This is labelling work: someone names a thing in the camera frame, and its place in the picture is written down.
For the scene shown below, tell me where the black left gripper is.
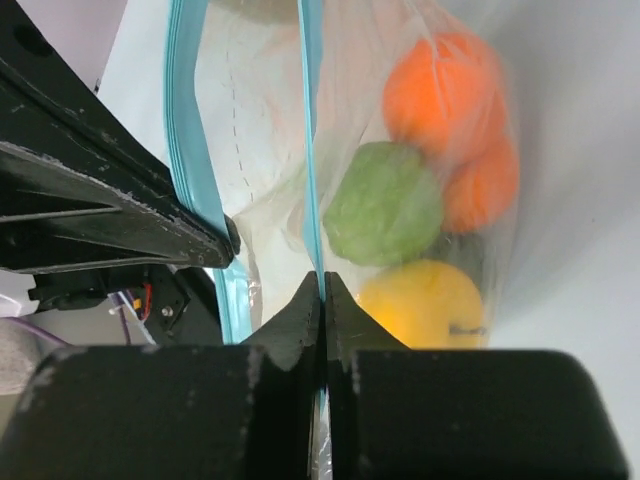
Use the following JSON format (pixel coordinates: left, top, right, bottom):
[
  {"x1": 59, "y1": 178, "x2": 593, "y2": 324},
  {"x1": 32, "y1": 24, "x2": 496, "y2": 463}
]
[{"x1": 1, "y1": 142, "x2": 235, "y2": 345}]

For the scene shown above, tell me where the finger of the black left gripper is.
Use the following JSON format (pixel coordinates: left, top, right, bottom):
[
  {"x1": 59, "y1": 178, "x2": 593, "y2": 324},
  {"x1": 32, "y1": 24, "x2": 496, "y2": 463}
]
[{"x1": 1, "y1": 1, "x2": 240, "y2": 254}]

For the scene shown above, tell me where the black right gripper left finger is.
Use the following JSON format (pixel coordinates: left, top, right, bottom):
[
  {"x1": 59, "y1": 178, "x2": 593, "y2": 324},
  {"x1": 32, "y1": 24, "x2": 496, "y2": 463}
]
[{"x1": 1, "y1": 273, "x2": 320, "y2": 479}]

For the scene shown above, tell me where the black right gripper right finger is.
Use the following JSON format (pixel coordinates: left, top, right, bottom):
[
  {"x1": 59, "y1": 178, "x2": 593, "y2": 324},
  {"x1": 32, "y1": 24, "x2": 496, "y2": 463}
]
[{"x1": 324, "y1": 273, "x2": 630, "y2": 479}]

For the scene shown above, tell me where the clear zip top bag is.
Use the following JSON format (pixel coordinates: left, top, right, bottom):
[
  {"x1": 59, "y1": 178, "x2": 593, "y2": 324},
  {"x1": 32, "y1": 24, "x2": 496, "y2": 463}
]
[{"x1": 162, "y1": 0, "x2": 521, "y2": 480}]

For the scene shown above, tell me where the yellow fake lemon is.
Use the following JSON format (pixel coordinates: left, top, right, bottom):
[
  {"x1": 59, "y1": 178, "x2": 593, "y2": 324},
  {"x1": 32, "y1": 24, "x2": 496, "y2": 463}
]
[{"x1": 356, "y1": 259, "x2": 488, "y2": 349}]

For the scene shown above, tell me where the green fake fruit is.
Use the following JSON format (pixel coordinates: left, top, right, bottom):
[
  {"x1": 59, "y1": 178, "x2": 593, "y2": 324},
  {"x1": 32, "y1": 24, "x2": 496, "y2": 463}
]
[{"x1": 322, "y1": 141, "x2": 444, "y2": 267}]

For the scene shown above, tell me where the orange fake fruit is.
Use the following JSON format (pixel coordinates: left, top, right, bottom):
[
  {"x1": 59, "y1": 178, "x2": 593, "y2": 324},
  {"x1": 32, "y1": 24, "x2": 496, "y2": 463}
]
[
  {"x1": 382, "y1": 32, "x2": 507, "y2": 163},
  {"x1": 442, "y1": 136, "x2": 520, "y2": 233}
]

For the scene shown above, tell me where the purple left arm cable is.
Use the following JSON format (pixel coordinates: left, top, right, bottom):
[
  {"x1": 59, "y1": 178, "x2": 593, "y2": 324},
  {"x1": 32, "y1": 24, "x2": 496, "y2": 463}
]
[{"x1": 19, "y1": 292, "x2": 151, "y2": 349}]

